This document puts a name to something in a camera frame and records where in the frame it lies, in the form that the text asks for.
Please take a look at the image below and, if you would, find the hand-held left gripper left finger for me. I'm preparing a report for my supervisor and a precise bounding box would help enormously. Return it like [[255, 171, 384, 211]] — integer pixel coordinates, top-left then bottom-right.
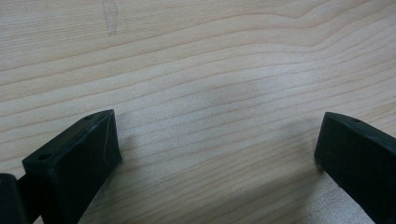
[[18, 108, 123, 224]]

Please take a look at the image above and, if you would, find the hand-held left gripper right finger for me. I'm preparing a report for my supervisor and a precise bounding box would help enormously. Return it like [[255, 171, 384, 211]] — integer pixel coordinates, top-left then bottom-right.
[[313, 111, 396, 224]]

